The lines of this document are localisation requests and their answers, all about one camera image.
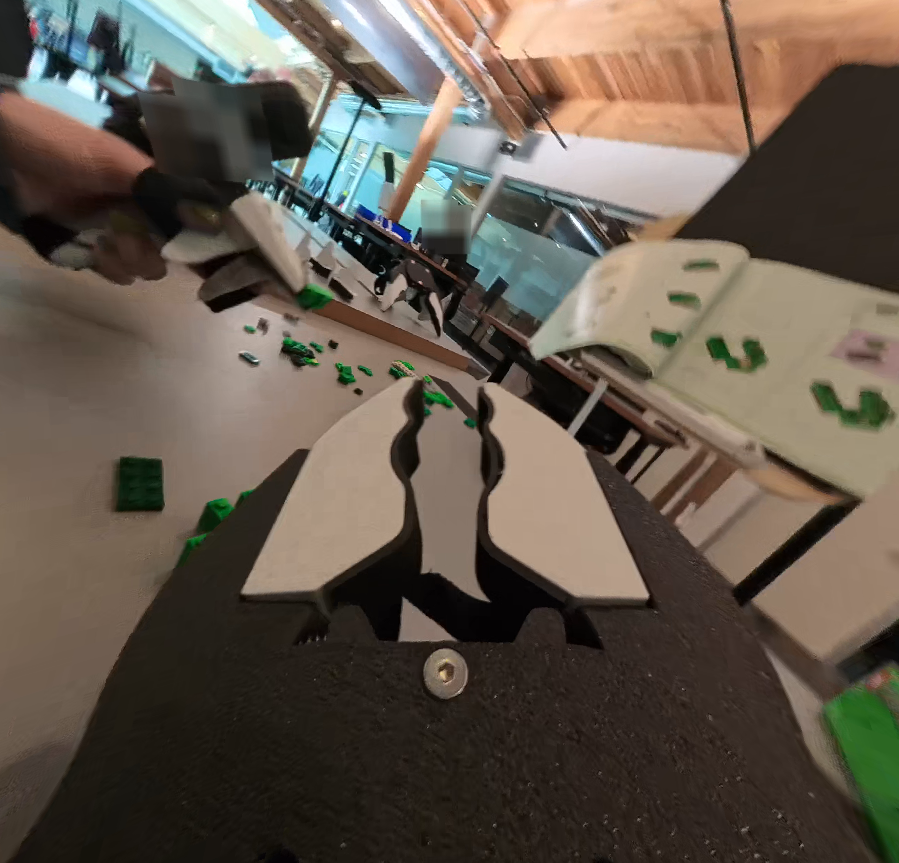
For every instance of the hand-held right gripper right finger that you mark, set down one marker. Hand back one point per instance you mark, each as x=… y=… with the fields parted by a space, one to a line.
x=562 y=519

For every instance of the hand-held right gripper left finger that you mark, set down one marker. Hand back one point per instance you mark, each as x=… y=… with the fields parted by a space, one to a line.
x=337 y=498

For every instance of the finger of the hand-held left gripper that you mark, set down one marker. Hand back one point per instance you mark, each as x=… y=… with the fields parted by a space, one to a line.
x=270 y=242
x=207 y=245

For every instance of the small green brick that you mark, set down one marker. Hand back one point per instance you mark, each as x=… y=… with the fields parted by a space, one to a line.
x=313 y=296

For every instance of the beige desk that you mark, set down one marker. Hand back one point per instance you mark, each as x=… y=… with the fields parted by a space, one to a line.
x=105 y=385

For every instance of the scatter of tiny green bricks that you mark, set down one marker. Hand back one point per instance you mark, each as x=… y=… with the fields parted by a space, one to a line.
x=298 y=349

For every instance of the green square brick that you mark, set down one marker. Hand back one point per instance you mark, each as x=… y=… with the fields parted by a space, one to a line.
x=190 y=549
x=214 y=514

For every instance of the large green studded brick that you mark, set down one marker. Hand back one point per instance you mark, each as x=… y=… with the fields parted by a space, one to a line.
x=140 y=484

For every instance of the open instruction booklet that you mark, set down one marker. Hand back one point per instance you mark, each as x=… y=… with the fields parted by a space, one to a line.
x=758 y=378

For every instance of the black booklet stand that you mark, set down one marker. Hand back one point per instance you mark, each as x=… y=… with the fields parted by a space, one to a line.
x=829 y=175

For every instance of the wooden post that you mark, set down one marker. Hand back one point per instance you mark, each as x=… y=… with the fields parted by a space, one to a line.
x=428 y=140

